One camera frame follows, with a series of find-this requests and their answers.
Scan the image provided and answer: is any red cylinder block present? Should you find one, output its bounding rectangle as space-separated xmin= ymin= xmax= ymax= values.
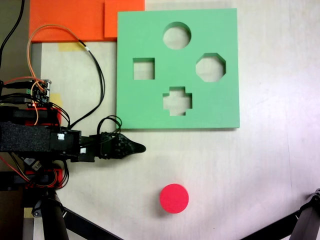
xmin=159 ymin=183 xmax=190 ymax=215

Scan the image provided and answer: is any large flat orange block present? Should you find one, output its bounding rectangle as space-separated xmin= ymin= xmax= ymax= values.
xmin=28 ymin=0 xmax=118 ymax=43

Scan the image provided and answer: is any red black table clamp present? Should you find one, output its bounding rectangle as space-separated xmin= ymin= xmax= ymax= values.
xmin=0 ymin=168 xmax=64 ymax=191
xmin=0 ymin=106 xmax=63 ymax=126

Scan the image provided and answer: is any yellow masking tape square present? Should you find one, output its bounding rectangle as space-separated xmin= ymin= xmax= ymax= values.
xmin=49 ymin=92 xmax=63 ymax=108

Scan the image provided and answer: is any thin black tripod leg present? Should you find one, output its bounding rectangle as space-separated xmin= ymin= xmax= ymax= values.
xmin=61 ymin=206 xmax=126 ymax=240
xmin=239 ymin=209 xmax=302 ymax=240

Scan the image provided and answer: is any thick black tripod leg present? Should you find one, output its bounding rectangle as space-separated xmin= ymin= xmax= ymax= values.
xmin=31 ymin=191 xmax=70 ymax=240
xmin=289 ymin=188 xmax=320 ymax=240

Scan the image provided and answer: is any green shape sorting board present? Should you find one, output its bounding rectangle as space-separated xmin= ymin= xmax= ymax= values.
xmin=115 ymin=8 xmax=241 ymax=131

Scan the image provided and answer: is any yellow masking tape strip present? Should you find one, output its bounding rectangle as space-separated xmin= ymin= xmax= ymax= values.
xmin=58 ymin=42 xmax=85 ymax=53

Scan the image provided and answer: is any black wire loop at gripper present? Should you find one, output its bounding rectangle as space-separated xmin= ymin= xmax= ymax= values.
xmin=96 ymin=115 xmax=124 ymax=137

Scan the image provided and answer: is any circuit board with wires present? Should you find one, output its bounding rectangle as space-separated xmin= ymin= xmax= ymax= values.
xmin=26 ymin=78 xmax=53 ymax=108

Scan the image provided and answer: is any thin black wire pair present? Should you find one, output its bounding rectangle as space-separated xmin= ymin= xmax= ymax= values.
xmin=66 ymin=39 xmax=107 ymax=130

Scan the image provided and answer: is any black USB cable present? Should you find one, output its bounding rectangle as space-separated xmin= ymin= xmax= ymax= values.
xmin=0 ymin=81 xmax=35 ymax=90
xmin=0 ymin=93 xmax=32 ymax=105

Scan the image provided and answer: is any thin orange wire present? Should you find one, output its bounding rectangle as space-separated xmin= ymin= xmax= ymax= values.
xmin=26 ymin=23 xmax=88 ymax=126

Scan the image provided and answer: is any thick black cable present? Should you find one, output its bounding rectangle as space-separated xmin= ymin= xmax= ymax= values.
xmin=0 ymin=0 xmax=26 ymax=72

